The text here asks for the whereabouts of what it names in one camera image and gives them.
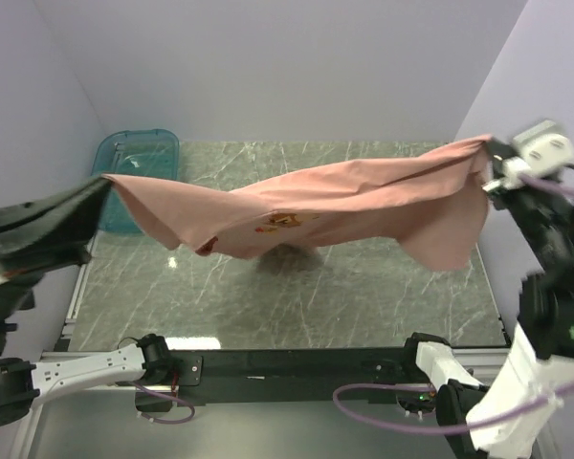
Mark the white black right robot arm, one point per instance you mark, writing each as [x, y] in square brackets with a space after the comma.
[505, 418]

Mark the teal transparent plastic bin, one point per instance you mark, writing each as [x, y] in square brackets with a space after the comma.
[151, 153]

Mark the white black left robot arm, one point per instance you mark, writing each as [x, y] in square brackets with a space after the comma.
[26, 385]

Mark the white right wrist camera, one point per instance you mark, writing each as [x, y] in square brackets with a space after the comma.
[542, 149]

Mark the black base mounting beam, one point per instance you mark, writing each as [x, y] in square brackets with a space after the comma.
[268, 376]

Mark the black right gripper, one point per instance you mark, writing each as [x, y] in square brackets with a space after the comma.
[498, 148]

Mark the aluminium frame rail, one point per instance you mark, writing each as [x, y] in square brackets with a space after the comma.
[249, 404]

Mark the pink t shirt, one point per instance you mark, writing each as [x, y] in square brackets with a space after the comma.
[432, 205]

